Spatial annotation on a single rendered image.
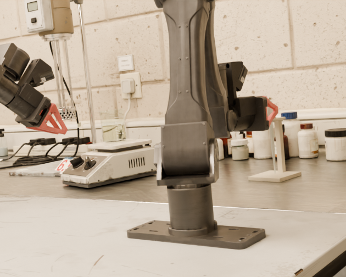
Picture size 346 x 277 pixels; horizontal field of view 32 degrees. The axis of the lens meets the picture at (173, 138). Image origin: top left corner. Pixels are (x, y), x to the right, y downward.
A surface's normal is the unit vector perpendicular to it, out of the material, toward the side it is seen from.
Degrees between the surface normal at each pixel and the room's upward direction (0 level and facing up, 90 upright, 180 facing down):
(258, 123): 90
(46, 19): 90
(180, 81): 71
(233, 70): 90
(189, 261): 0
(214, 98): 104
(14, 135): 90
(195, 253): 0
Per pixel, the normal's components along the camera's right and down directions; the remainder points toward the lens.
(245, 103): 0.71, 0.00
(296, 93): -0.59, 0.13
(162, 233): -0.10, -0.99
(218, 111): -0.19, 0.34
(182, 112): -0.24, -0.22
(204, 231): 0.47, 0.04
